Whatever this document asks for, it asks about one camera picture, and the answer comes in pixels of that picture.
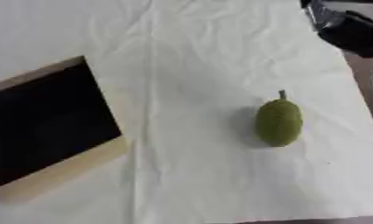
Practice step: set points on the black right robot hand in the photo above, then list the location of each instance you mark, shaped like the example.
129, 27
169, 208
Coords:
354, 32

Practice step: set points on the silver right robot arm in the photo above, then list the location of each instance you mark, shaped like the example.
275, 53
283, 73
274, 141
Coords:
321, 12

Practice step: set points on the tan cardboard box black inside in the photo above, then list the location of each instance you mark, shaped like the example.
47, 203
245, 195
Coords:
46, 128

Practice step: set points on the green spiky toy fruit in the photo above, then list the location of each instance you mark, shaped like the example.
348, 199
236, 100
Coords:
279, 122

